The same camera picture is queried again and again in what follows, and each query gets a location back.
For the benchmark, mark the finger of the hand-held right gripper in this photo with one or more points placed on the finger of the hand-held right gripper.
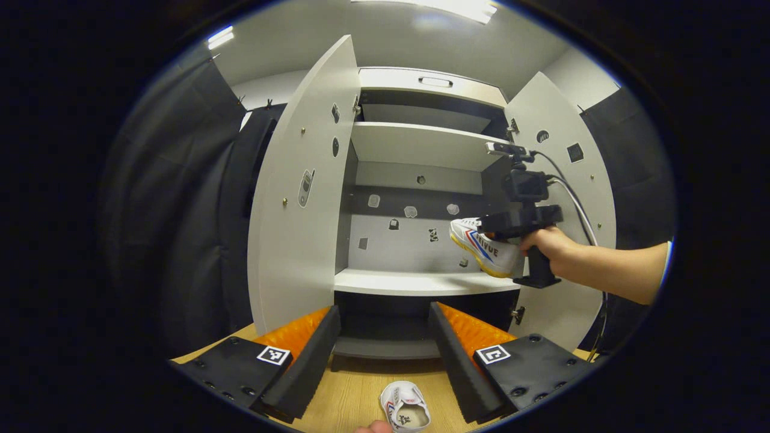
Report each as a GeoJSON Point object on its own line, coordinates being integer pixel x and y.
{"type": "Point", "coordinates": [502, 224]}

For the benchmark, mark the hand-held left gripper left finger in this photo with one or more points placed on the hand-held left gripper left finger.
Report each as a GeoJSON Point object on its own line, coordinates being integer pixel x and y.
{"type": "Point", "coordinates": [313, 361]}

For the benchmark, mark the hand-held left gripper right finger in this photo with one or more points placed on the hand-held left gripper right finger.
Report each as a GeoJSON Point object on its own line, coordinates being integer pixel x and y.
{"type": "Point", "coordinates": [457, 373]}

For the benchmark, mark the white canvas shoe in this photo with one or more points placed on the white canvas shoe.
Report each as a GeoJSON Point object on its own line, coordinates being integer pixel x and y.
{"type": "Point", "coordinates": [404, 400]}
{"type": "Point", "coordinates": [484, 251]}

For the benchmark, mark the white shoe cabinet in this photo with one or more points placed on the white shoe cabinet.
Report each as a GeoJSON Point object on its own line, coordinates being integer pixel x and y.
{"type": "Point", "coordinates": [421, 144]}

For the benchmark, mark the black backdrop cloth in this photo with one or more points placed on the black backdrop cloth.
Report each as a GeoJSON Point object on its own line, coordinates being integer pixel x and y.
{"type": "Point", "coordinates": [174, 210]}
{"type": "Point", "coordinates": [637, 180]}

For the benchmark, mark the ceiling light panel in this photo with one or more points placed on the ceiling light panel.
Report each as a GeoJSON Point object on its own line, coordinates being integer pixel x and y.
{"type": "Point", "coordinates": [433, 7]}
{"type": "Point", "coordinates": [220, 37]}

